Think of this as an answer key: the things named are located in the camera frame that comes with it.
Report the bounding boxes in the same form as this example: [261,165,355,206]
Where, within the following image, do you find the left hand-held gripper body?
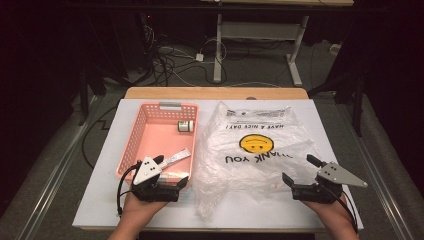
[131,156,181,203]

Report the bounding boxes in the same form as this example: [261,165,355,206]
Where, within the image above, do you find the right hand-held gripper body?
[290,161,369,205]

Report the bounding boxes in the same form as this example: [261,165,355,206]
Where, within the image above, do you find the silver foil sachet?
[159,148,193,170]

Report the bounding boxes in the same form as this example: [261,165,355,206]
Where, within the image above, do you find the pink plastic basket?
[115,101,200,188]

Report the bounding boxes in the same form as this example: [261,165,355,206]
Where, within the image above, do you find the clear plastic smiley bag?
[193,100,324,223]

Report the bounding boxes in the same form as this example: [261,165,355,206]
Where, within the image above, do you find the small green and white jar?
[177,120,195,133]

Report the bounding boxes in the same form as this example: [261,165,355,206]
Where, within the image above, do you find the person's right hand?
[300,195,358,235]

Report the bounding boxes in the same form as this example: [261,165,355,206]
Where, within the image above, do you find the person's left hand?
[119,192,168,229]

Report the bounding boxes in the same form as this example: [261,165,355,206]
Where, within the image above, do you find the white table board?
[72,98,365,231]

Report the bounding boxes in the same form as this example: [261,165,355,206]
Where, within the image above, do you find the black metal stand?
[77,63,108,127]
[308,63,366,138]

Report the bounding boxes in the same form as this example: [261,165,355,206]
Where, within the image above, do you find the white-legged desk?
[199,0,355,88]

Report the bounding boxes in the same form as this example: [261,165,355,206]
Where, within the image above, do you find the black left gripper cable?
[115,161,143,218]

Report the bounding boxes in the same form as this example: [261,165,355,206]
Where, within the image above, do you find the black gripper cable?
[115,161,143,218]
[328,186,360,234]

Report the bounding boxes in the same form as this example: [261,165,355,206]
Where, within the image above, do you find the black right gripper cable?
[328,186,360,234]

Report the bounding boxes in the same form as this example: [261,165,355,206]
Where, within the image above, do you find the aluminium floor rail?
[16,94,101,240]
[341,98,418,240]

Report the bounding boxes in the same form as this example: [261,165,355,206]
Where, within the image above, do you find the black floor cable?
[81,105,118,170]

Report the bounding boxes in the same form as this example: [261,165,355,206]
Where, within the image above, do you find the tangle of floor cables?
[141,23,231,88]

